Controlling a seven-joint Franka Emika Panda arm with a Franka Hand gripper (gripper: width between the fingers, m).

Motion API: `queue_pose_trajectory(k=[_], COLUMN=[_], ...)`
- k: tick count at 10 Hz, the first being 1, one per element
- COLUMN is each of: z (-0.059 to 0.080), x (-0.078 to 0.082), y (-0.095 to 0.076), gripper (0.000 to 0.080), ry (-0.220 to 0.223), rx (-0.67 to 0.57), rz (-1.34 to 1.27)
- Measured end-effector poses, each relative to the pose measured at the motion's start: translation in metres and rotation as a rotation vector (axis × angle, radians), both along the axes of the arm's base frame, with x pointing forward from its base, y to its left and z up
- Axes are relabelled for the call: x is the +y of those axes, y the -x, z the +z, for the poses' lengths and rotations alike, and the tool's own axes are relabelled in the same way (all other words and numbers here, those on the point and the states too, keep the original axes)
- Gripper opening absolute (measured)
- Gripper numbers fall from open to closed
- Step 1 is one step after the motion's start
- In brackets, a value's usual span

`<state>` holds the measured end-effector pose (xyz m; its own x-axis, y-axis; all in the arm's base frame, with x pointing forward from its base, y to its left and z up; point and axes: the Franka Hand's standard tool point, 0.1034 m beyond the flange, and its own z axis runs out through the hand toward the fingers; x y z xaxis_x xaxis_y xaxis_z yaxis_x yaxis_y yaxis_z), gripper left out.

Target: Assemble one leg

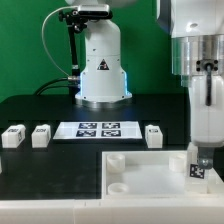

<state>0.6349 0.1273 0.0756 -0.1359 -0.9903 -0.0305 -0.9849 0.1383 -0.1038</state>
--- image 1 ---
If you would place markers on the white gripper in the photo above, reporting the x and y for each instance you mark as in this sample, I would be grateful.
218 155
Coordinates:
206 122

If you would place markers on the white square table top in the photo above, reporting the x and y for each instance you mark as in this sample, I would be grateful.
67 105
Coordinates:
150 174

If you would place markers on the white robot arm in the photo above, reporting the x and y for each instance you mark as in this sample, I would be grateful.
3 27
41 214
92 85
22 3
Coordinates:
197 33

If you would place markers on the white sheet with markers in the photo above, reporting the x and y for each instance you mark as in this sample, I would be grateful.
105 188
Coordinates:
98 130

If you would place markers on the white L-shaped obstacle wall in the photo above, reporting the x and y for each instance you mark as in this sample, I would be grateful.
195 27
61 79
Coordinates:
187 210

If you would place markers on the black camera on stand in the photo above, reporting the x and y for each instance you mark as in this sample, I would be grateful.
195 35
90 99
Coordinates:
94 11

